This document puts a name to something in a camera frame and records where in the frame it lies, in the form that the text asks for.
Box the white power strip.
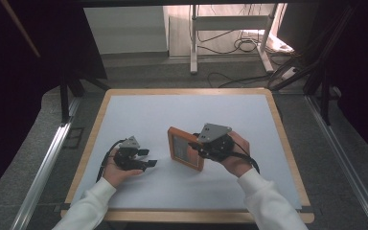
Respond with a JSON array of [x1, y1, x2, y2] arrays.
[[281, 66, 299, 81]]

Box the white table mat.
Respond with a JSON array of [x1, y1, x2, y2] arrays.
[[70, 94, 303, 212]]

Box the person's right hand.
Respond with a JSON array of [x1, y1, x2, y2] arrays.
[[218, 130, 252, 178]]

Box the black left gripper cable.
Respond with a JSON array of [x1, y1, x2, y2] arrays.
[[96, 138, 127, 183]]

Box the tangled black floor cables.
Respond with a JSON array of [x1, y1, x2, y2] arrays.
[[196, 6, 296, 89]]

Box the black metal stand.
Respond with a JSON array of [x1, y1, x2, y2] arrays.
[[58, 68, 111, 125], [269, 4, 357, 127]]

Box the wooden stick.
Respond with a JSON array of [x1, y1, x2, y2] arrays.
[[0, 0, 42, 59]]

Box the white metal stand frame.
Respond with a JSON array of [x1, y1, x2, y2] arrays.
[[189, 3, 275, 75]]

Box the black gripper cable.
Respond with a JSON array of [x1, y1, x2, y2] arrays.
[[228, 138, 261, 175], [96, 138, 127, 183]]

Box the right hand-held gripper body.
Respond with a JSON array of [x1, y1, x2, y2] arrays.
[[188, 123, 238, 163]]

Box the person's left hand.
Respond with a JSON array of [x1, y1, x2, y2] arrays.
[[103, 148, 145, 189]]

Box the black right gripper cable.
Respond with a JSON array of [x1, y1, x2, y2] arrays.
[[228, 138, 261, 175]]

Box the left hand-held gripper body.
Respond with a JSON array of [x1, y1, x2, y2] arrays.
[[112, 135, 149, 172]]

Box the black floor grate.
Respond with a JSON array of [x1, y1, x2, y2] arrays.
[[61, 126, 85, 150]]

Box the aluminium rail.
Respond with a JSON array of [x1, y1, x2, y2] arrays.
[[10, 123, 73, 230], [304, 95, 368, 230]]

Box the white panel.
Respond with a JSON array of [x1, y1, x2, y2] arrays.
[[83, 5, 169, 56]]

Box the wooden board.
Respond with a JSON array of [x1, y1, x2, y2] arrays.
[[167, 126, 205, 173]]

